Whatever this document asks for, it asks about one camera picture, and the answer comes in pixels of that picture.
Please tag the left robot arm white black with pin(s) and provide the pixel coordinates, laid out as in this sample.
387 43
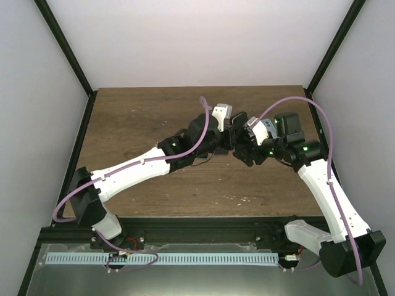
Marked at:
203 136

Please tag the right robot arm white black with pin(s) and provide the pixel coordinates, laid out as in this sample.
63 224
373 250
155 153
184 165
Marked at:
349 245

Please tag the left black frame post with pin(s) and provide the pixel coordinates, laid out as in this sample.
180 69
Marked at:
63 43

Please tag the light blue phone case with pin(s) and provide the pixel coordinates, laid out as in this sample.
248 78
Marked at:
271 130

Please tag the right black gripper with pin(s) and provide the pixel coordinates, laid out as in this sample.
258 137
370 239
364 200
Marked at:
247 152

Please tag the black phone case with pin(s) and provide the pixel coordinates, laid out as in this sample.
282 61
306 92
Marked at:
237 122

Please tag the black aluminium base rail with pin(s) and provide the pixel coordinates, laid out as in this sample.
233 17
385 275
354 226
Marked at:
262 232

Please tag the dark green phone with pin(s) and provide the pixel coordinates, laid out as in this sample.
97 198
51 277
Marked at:
203 157

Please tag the light blue slotted cable duct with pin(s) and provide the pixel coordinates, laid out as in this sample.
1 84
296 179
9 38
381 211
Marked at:
78 258

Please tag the magenta phone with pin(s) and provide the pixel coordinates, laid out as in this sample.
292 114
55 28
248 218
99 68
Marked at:
221 151

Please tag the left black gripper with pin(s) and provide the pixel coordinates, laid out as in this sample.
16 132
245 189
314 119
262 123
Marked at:
229 140

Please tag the black frame post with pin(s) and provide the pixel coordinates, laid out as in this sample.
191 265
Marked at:
348 20
63 43

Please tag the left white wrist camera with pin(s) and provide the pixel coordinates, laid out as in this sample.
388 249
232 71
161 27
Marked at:
221 112

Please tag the right black frame post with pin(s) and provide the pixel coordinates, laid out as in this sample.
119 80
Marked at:
348 20

